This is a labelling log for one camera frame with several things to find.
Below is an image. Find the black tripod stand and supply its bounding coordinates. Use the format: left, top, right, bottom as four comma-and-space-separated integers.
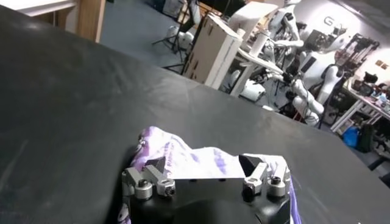
151, 0, 199, 74

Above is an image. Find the white rectangular table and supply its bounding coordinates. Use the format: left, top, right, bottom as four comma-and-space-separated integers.
0, 0, 77, 18

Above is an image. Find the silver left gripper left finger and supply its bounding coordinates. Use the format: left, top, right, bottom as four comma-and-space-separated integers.
121, 155, 177, 200

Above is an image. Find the blue bag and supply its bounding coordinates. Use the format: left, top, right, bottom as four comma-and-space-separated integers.
342, 125, 361, 149

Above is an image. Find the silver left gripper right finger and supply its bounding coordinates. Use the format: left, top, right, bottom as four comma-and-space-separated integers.
238, 153, 291, 198

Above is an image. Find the white rounded robot base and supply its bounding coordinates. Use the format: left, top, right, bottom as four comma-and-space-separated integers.
166, 24, 195, 47

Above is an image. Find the white height-adjustable desk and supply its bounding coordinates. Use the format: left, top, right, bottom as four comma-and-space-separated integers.
229, 46, 286, 99

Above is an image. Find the black metal rack frame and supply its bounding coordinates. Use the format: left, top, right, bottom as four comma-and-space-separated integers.
334, 32, 381, 73

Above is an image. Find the white curved panel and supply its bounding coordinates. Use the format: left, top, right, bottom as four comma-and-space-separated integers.
228, 1, 280, 35

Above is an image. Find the wooden folding screen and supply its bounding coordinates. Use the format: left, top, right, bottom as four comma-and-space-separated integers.
32, 0, 107, 44

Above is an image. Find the lavender t-shirt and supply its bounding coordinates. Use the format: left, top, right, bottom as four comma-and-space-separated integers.
117, 126, 303, 224

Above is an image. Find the white humanoid robot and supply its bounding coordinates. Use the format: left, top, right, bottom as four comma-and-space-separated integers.
284, 25, 349, 128

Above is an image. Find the large black table cover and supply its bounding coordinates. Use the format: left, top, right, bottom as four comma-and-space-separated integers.
0, 4, 390, 224

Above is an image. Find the tall cardboard box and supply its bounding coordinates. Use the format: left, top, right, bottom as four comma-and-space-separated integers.
182, 13, 244, 91

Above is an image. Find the long white workbench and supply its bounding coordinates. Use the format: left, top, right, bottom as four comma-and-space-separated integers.
330, 87, 390, 134

